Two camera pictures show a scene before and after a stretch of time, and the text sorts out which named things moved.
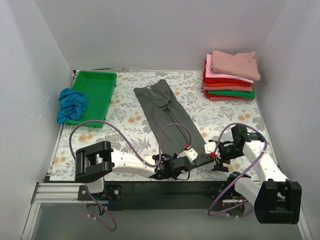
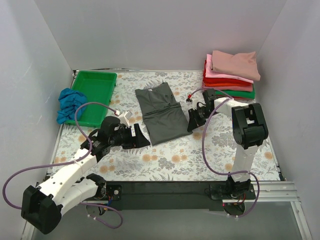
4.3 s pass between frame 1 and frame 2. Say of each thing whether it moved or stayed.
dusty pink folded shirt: stayed
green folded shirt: stayed
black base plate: stayed
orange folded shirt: stayed
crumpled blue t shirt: stayed
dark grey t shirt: moved
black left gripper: moved
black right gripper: moved
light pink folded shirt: stayed
